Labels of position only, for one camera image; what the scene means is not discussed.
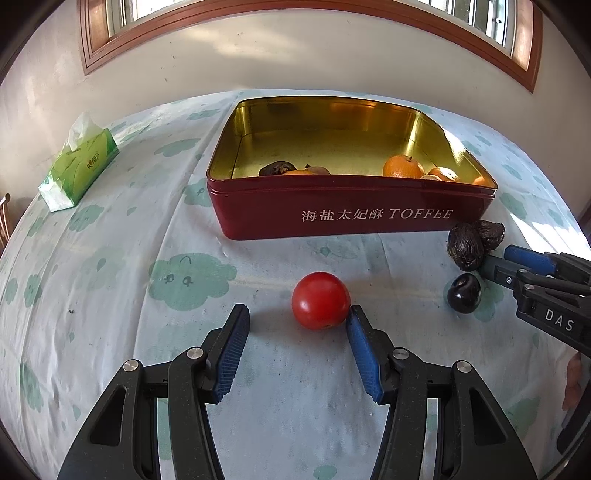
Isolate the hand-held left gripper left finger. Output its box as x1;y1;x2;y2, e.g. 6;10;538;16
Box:
58;304;251;480

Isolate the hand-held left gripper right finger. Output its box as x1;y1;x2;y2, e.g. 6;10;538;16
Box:
345;305;539;480

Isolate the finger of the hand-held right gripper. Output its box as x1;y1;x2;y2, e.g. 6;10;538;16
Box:
503;244;571;274
481;255;527;292

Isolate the dark purple plum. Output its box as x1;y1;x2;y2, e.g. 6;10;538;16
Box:
446;272;482;315

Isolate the dark wrinkled dried date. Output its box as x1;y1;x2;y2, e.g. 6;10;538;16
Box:
472;220;506;252
446;222;485;271

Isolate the red tomato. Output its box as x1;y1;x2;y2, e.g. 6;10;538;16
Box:
291;272;351;330

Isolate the red tin box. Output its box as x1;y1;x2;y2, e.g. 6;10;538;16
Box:
206;96;498;241

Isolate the person's right hand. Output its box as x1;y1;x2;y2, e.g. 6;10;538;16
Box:
562;351;584;412

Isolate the green tissue pack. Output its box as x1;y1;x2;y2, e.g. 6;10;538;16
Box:
38;112;120;212

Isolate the wooden chair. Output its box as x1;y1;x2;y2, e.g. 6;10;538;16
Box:
0;193;12;252

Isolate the brown wooden window frame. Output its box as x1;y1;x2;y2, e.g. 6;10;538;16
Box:
78;0;543;93

